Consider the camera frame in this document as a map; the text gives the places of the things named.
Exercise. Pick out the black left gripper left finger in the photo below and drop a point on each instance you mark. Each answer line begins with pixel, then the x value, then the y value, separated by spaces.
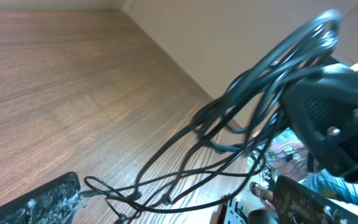
pixel 53 202

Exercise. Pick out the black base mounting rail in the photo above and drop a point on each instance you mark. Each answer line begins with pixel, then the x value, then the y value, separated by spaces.
pixel 232 212

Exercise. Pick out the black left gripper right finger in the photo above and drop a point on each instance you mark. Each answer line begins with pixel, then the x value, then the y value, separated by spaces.
pixel 294 203

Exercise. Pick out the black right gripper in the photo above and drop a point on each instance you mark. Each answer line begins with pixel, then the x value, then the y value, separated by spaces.
pixel 322 109

